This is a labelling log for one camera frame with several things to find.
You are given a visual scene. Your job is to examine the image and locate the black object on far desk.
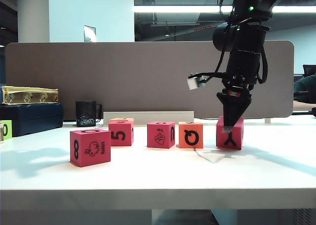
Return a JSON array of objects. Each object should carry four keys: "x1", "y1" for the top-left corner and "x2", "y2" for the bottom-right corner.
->
[{"x1": 292, "y1": 106, "x2": 316, "y2": 119}]

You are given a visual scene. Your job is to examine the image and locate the pink block with number five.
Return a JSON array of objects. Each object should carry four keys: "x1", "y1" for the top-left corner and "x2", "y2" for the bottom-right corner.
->
[{"x1": 108, "y1": 121, "x2": 135, "y2": 147}]

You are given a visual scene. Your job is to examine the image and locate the brown desk divider panel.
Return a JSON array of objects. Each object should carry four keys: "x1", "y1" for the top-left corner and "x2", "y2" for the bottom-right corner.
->
[{"x1": 4, "y1": 41, "x2": 295, "y2": 120}]

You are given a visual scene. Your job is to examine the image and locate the orange block with letter Q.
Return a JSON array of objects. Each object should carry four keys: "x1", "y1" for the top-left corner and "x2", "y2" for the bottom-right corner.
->
[{"x1": 178, "y1": 121, "x2": 203, "y2": 149}]

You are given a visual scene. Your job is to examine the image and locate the black chair backrest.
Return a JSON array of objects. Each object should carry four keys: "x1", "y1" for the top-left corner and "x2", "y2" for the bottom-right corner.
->
[{"x1": 302, "y1": 64, "x2": 316, "y2": 76}]

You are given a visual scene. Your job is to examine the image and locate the pink block with letter Y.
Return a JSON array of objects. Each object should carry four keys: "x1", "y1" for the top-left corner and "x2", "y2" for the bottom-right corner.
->
[{"x1": 216, "y1": 116, "x2": 245, "y2": 151}]

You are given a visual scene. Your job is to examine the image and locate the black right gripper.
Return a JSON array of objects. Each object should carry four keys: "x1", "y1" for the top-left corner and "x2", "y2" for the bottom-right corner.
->
[{"x1": 216, "y1": 50, "x2": 260, "y2": 134}]

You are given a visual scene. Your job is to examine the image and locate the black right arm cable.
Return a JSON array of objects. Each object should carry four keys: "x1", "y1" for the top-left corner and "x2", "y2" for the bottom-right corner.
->
[
  {"x1": 256, "y1": 48, "x2": 269, "y2": 85},
  {"x1": 214, "y1": 0, "x2": 237, "y2": 75}
]

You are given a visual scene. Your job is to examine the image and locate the pink block with rabbit print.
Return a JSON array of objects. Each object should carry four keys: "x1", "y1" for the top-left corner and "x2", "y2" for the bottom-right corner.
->
[{"x1": 70, "y1": 129, "x2": 111, "y2": 168}]

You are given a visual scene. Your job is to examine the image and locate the pink block with tree print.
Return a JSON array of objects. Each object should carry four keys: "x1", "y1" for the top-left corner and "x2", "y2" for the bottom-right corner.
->
[{"x1": 147, "y1": 121, "x2": 175, "y2": 149}]

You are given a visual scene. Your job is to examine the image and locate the yellow printed box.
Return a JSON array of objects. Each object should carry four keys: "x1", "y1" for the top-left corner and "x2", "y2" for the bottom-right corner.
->
[{"x1": 1, "y1": 86, "x2": 60, "y2": 105}]

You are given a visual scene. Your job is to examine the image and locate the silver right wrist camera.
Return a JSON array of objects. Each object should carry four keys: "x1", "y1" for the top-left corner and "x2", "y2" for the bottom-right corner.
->
[{"x1": 187, "y1": 73, "x2": 207, "y2": 91}]

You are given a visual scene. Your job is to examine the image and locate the white ceiling light strip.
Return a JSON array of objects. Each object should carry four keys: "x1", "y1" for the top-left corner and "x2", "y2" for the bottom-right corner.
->
[{"x1": 134, "y1": 5, "x2": 316, "y2": 13}]

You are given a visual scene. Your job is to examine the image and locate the dark blue box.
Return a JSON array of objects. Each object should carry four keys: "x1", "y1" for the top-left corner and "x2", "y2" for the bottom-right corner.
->
[{"x1": 0, "y1": 102, "x2": 64, "y2": 138}]

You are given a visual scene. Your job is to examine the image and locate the dark green office chair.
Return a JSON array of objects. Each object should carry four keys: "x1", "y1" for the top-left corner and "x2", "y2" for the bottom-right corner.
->
[{"x1": 293, "y1": 74, "x2": 316, "y2": 103}]

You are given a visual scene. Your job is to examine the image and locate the beige cable tray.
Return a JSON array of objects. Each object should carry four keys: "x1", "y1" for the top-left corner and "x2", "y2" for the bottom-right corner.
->
[{"x1": 103, "y1": 111, "x2": 195, "y2": 127}]

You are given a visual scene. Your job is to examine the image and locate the green block with zero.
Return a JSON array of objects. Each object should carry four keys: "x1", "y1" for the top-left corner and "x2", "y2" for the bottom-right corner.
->
[{"x1": 0, "y1": 120, "x2": 13, "y2": 140}]

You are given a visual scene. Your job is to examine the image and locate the black mug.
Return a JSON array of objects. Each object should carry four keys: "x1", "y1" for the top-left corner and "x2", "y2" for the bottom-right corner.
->
[{"x1": 75, "y1": 100, "x2": 103, "y2": 128}]

